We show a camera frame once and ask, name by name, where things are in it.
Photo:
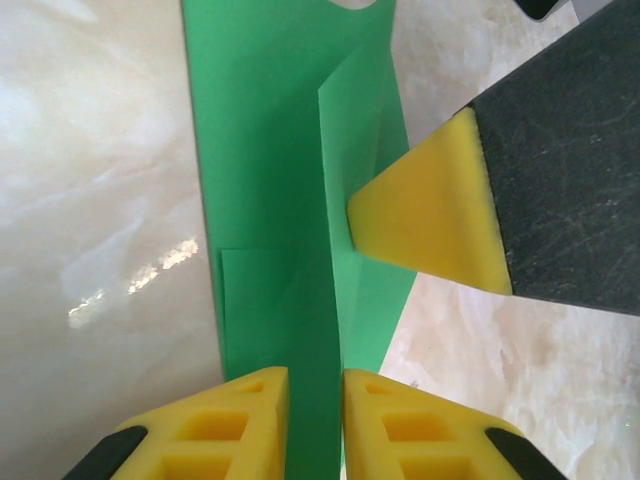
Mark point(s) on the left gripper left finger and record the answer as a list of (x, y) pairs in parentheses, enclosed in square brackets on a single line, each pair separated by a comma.
[(200, 440)]

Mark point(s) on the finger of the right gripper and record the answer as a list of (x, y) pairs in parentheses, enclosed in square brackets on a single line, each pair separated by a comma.
[(500, 200), (544, 7)]

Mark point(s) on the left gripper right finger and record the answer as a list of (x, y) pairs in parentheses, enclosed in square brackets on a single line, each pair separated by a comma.
[(425, 440)]

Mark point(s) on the green square paper sheet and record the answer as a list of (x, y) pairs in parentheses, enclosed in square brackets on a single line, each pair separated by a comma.
[(260, 150)]

